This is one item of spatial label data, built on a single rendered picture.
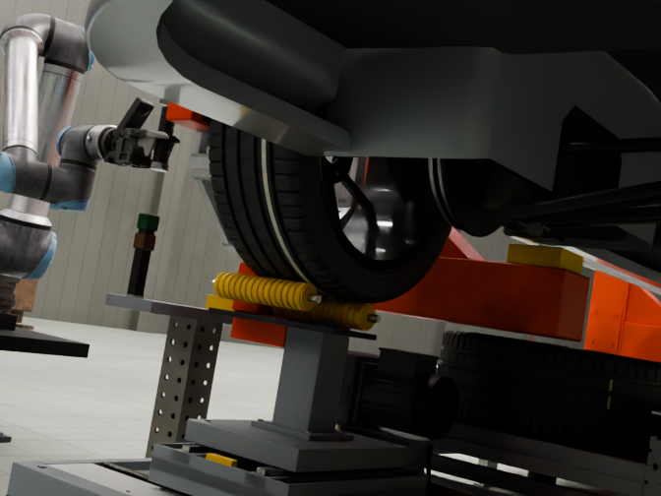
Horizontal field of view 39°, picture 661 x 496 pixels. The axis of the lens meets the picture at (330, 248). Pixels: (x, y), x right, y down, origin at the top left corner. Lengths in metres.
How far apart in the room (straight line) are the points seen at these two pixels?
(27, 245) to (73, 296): 8.00
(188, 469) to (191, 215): 9.90
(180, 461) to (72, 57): 1.30
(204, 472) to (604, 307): 2.68
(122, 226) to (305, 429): 9.19
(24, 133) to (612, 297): 2.70
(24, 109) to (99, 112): 8.38
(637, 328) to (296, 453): 2.61
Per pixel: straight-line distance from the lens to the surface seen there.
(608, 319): 4.21
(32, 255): 2.74
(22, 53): 2.63
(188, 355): 2.43
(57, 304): 10.62
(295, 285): 1.87
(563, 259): 2.24
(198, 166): 1.94
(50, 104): 2.74
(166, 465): 1.93
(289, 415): 1.98
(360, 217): 2.23
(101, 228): 10.87
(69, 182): 2.34
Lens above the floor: 0.47
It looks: 5 degrees up
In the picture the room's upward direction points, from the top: 9 degrees clockwise
